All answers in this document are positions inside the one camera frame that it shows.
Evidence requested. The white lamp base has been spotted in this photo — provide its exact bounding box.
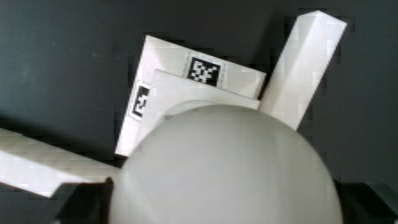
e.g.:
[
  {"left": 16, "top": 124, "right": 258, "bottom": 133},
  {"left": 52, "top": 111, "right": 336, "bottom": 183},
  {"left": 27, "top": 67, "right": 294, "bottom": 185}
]
[{"left": 116, "top": 36, "right": 267, "bottom": 156}]

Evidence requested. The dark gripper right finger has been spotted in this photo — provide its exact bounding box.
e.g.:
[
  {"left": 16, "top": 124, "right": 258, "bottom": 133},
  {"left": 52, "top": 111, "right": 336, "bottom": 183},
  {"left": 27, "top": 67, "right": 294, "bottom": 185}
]
[{"left": 336, "top": 182, "right": 398, "bottom": 224}]

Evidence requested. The white lamp bulb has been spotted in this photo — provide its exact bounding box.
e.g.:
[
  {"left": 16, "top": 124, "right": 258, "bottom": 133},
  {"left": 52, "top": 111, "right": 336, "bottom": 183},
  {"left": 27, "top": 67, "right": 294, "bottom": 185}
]
[{"left": 109, "top": 105, "right": 343, "bottom": 224}]

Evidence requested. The white border bar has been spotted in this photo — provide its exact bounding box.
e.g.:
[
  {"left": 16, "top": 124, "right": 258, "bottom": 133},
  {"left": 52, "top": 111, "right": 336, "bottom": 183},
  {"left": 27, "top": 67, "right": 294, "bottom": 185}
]
[
  {"left": 0, "top": 128, "right": 119, "bottom": 197},
  {"left": 260, "top": 10, "right": 347, "bottom": 130}
]

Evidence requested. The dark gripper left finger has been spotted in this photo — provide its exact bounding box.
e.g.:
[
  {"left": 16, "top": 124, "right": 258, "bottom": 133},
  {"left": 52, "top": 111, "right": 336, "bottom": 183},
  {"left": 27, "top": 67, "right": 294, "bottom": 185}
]
[{"left": 38, "top": 177, "right": 114, "bottom": 224}]

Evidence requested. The white front border bar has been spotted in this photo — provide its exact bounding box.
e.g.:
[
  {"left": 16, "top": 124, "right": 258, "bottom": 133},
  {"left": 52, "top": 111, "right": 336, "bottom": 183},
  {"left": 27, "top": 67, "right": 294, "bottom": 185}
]
[{"left": 0, "top": 128, "right": 119, "bottom": 197}]

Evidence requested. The white right border bar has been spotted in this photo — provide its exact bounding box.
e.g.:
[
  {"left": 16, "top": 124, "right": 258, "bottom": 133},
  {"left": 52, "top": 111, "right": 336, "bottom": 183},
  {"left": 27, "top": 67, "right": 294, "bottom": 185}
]
[{"left": 260, "top": 10, "right": 347, "bottom": 130}]

